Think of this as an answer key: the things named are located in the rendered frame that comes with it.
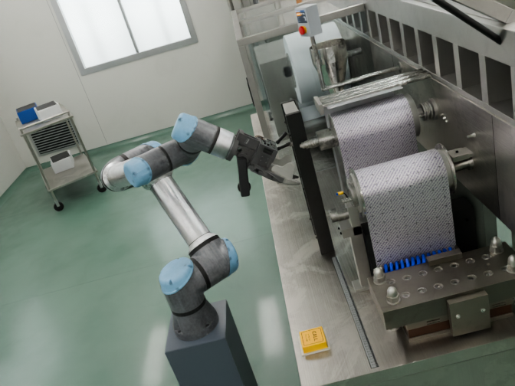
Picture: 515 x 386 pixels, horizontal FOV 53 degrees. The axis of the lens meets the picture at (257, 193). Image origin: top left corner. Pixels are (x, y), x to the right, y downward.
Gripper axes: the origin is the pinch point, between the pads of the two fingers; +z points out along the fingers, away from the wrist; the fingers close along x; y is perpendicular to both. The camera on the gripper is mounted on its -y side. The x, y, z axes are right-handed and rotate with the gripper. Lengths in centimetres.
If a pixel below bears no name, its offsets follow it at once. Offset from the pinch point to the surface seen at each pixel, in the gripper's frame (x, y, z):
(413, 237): -4.2, -0.7, 38.0
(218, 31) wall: 552, -43, -6
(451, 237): -4.2, 3.7, 48.4
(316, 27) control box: 54, 36, -1
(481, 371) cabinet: -30, -19, 61
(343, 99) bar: 25.9, 21.8, 10.2
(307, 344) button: -16.6, -37.7, 20.9
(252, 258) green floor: 184, -128, 58
